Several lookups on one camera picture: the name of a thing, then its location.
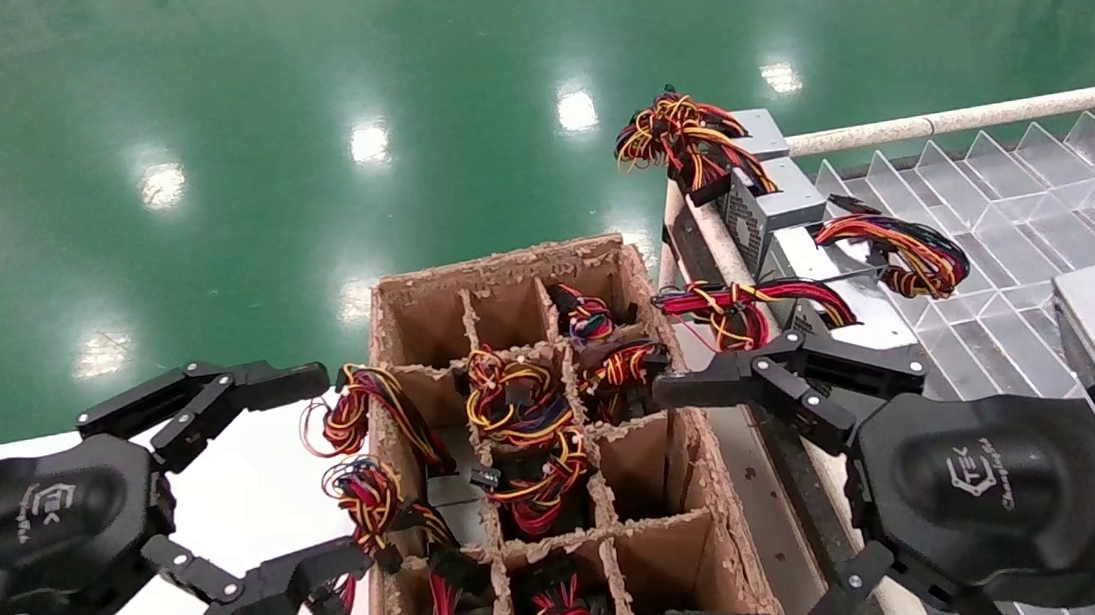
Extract clear acrylic divider tray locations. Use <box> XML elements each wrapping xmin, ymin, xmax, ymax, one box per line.
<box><xmin>807</xmin><ymin>109</ymin><xmax>1095</xmax><ymax>615</ymax></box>

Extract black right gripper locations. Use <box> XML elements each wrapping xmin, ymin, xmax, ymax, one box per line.
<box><xmin>632</xmin><ymin>300</ymin><xmax>1095</xmax><ymax>615</ymax></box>

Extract brown cardboard divider box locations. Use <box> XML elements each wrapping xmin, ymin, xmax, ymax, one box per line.
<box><xmin>330</xmin><ymin>221</ymin><xmax>779</xmax><ymax>615</ymax></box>

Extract cart with foam-wrapped rails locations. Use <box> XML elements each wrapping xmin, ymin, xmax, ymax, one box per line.
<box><xmin>640</xmin><ymin>77</ymin><xmax>1095</xmax><ymax>615</ymax></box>

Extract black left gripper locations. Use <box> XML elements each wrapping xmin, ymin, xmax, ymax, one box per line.
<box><xmin>0</xmin><ymin>346</ymin><xmax>379</xmax><ymax>615</ymax></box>

